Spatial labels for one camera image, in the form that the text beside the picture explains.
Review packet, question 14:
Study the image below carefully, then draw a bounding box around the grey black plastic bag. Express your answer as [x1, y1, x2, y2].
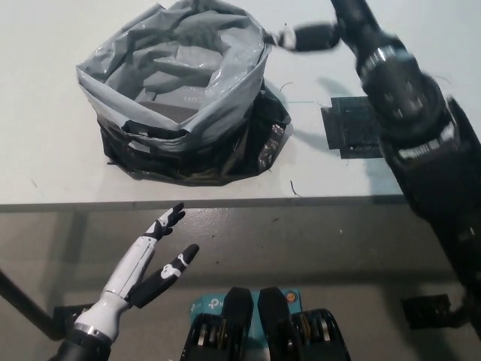
[74, 0, 292, 187]

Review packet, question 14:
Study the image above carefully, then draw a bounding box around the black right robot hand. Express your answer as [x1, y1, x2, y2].
[262, 0, 400, 65]

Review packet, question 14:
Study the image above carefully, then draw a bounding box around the teal TP-Link box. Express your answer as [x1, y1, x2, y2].
[187, 289, 304, 339]

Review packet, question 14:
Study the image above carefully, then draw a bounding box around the black slanted table leg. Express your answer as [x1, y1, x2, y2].
[0, 268, 67, 341]

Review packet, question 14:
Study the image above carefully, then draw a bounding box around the black tape patch on table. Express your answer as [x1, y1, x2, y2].
[321, 96, 392, 161]

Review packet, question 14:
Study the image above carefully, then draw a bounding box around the small grey rectangular mesh basket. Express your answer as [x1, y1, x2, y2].
[137, 84, 211, 127]

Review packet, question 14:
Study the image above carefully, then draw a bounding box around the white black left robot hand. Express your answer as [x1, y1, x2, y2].
[101, 202, 200, 308]

